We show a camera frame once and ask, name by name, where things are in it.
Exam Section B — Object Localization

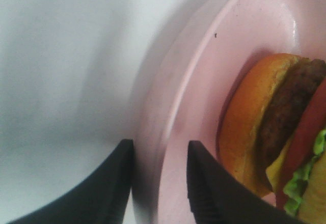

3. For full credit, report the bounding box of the burger with lettuce and cheese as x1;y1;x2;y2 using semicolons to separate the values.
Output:
217;53;325;223

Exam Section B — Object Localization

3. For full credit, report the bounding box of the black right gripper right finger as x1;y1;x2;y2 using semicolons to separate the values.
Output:
186;141;300;224

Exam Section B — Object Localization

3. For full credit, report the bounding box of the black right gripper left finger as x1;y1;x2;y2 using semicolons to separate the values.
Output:
5;139;134;223

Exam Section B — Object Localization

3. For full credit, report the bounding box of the pink round plate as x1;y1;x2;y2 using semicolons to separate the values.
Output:
132;0;325;223

